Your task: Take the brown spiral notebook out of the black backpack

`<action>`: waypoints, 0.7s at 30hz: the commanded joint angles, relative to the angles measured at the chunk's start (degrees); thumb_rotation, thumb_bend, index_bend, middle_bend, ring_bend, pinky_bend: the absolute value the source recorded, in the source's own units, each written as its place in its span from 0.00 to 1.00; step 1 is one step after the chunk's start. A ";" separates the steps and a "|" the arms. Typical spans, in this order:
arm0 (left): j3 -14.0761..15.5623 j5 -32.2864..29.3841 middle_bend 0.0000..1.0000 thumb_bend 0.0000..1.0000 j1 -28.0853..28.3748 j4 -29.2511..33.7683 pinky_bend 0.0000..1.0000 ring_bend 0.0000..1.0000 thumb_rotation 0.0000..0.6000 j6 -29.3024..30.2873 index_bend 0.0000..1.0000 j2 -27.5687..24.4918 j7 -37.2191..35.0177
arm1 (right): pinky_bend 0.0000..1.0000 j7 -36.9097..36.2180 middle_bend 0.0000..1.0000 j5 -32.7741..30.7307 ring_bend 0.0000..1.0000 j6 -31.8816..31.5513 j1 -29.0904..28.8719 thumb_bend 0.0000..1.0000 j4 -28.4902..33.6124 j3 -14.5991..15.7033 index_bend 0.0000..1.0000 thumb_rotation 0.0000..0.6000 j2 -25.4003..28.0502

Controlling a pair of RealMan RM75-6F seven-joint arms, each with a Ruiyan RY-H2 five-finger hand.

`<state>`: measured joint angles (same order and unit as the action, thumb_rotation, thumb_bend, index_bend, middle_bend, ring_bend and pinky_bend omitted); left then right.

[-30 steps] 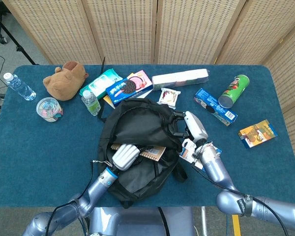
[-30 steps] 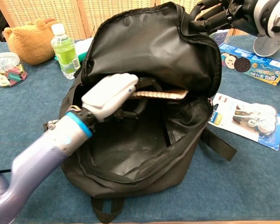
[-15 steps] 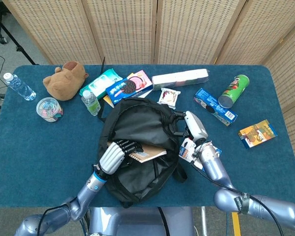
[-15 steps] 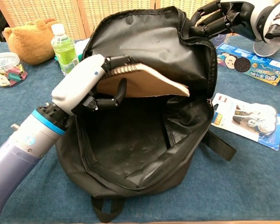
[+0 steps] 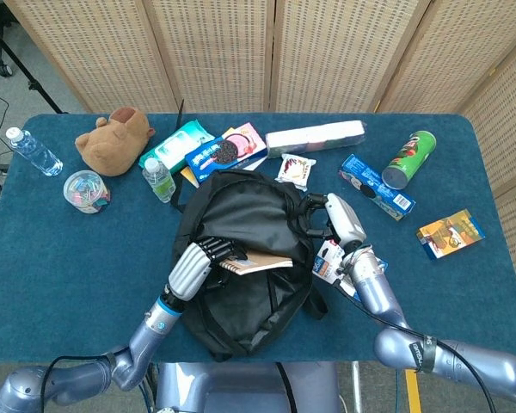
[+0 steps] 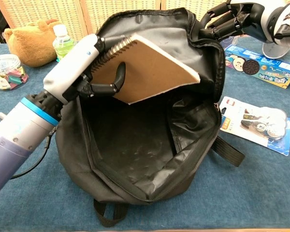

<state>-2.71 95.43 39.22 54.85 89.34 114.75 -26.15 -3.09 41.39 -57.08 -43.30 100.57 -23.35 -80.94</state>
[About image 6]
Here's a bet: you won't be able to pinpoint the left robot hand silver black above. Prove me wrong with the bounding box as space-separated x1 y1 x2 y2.
43 33 130 105

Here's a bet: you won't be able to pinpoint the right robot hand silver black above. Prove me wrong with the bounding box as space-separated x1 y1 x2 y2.
199 0 281 43

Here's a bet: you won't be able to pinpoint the brown spiral kraft notebook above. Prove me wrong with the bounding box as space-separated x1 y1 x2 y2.
90 33 201 105

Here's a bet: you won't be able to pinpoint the black fabric backpack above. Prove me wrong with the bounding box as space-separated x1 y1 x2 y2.
55 7 246 228

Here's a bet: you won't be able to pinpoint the small bottle with green label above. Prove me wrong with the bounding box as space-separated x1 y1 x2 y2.
52 24 78 63

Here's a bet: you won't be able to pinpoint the brown capybara plush toy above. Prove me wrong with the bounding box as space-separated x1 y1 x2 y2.
3 19 61 68

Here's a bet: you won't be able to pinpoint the blue Oreo box cartoon faces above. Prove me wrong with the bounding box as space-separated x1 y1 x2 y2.
224 44 290 90

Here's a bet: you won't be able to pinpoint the clear jar of binder clips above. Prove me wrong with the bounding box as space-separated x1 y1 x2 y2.
0 54 29 91

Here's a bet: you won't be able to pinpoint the woven wicker folding screen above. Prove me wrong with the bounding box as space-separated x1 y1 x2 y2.
0 0 232 44

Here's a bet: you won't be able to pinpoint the blue felt table cover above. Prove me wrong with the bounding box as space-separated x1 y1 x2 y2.
0 36 290 232

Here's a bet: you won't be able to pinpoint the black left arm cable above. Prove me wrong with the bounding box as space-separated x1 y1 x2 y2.
9 125 58 180

